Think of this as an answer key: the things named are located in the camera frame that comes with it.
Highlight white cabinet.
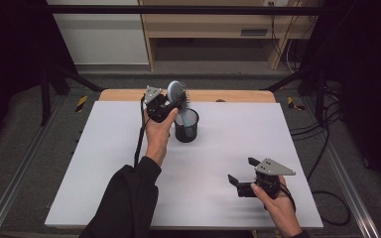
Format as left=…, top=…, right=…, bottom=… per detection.
left=47, top=0, right=150, bottom=65

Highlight black metal stand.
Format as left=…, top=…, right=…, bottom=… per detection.
left=260, top=63, right=327, bottom=127
left=40, top=62, right=105, bottom=127

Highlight left hand-held gripper cable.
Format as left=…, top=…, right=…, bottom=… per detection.
left=133, top=94, right=148, bottom=169

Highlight hanging desk cables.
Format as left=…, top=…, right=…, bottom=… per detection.
left=268, top=1, right=318, bottom=74

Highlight black mesh pen holder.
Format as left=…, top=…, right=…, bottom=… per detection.
left=174, top=108, right=200, bottom=144

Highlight light wooden desk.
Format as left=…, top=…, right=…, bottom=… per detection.
left=138, top=0, right=314, bottom=71

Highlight right hand-held gripper cable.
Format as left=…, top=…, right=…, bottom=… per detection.
left=279, top=182, right=298, bottom=213

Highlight black curtain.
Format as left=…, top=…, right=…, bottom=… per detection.
left=0, top=0, right=78, bottom=163
left=306, top=0, right=381, bottom=201

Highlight light blue hairbrush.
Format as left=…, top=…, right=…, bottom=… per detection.
left=166, top=79, right=196, bottom=137

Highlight yellow black striped tape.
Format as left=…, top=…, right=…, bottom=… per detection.
left=74, top=95, right=89, bottom=113
left=286, top=96, right=306, bottom=112

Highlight hand-held gripper cable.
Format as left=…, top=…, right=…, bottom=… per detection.
left=133, top=94, right=148, bottom=169
left=279, top=182, right=298, bottom=213

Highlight person's right hand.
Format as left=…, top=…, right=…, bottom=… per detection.
left=250, top=176, right=304, bottom=238

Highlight person's left hand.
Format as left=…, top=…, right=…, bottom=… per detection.
left=144, top=107, right=180, bottom=167

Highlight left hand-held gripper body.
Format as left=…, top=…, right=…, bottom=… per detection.
left=143, top=85, right=172, bottom=124

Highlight aluminium rail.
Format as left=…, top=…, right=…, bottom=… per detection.
left=0, top=95, right=65, bottom=238
left=302, top=98, right=381, bottom=238

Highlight looped black cable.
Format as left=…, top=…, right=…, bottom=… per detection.
left=312, top=189, right=351, bottom=227

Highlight bundle of black cables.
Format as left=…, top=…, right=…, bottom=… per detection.
left=290, top=83, right=345, bottom=182

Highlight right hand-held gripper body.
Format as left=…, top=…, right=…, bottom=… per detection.
left=237, top=158, right=297, bottom=200

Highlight black horizontal metal bar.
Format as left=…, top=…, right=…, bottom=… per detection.
left=46, top=4, right=345, bottom=16

